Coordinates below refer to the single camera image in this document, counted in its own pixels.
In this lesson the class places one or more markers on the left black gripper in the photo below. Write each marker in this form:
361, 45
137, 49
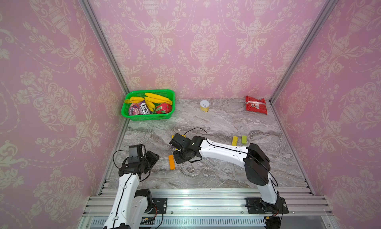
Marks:
154, 157

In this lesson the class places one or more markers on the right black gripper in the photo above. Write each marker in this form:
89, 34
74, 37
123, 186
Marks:
175, 158

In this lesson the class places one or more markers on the orange block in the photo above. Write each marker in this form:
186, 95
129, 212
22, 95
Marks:
171, 162

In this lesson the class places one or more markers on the lime green block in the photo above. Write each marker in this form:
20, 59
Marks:
244, 140

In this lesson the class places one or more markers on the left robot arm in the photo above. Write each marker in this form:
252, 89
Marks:
131, 204

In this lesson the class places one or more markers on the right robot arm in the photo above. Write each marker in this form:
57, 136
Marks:
252, 159

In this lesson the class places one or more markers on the red dragon fruit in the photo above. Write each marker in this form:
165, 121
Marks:
163, 108

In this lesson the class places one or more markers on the yellow paper cup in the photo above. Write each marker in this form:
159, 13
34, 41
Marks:
204, 106

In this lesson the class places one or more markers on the yellow-green long block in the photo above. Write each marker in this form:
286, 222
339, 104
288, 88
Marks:
234, 141

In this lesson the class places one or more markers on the purple snack packet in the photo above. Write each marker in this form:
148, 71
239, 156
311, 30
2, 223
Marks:
140, 108

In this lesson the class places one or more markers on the green plastic basket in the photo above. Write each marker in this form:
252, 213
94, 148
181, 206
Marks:
165, 93

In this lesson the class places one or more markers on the yellow banana bunch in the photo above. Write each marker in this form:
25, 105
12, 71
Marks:
151, 100

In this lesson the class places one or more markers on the red snack bag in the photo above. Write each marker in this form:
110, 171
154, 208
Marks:
256, 105

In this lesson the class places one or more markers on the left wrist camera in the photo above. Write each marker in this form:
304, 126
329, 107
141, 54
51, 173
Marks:
137, 151

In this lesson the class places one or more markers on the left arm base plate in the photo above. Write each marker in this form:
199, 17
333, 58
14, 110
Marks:
159, 205

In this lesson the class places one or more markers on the aluminium rail frame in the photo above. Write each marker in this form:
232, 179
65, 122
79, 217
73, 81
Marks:
227, 202

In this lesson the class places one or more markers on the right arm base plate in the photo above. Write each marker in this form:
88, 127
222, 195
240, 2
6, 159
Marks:
253, 205

